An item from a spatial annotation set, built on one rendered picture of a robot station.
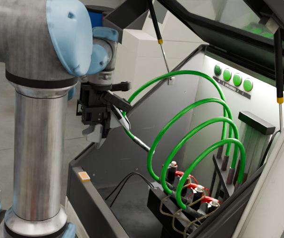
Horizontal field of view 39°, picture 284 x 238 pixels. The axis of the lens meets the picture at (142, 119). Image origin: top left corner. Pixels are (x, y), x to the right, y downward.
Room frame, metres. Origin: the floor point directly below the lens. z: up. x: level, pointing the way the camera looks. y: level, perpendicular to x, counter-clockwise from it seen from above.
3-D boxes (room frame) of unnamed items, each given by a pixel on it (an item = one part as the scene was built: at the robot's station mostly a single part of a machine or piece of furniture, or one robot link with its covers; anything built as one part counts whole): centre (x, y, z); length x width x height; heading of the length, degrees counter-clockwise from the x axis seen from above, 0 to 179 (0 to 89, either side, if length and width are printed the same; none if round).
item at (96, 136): (1.08, 0.13, 1.24); 0.06 x 0.03 x 0.09; 121
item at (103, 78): (1.10, 0.13, 1.43); 0.08 x 0.08 x 0.05
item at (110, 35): (1.10, 0.13, 1.51); 0.09 x 0.08 x 0.11; 175
